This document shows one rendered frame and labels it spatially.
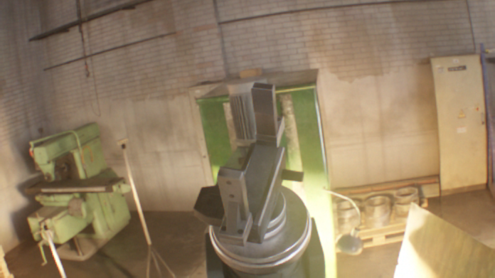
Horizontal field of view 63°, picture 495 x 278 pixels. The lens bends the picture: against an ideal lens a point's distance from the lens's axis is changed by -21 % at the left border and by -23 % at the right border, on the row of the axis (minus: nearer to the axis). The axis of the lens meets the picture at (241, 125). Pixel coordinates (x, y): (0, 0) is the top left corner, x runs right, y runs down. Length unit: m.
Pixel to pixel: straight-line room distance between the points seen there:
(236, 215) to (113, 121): 7.65
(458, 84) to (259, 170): 5.82
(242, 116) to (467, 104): 4.28
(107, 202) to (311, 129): 4.70
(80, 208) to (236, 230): 5.88
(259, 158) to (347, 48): 6.07
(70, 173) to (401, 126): 4.79
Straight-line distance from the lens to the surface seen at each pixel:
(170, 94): 7.55
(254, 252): 0.70
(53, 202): 6.86
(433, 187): 6.51
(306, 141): 3.03
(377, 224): 5.73
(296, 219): 0.72
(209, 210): 0.71
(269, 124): 0.66
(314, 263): 0.81
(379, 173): 7.04
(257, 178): 0.65
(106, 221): 7.39
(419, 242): 2.68
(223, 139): 3.09
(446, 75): 6.37
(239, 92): 2.70
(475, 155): 6.67
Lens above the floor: 2.55
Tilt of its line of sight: 10 degrees down
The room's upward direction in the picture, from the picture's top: 10 degrees counter-clockwise
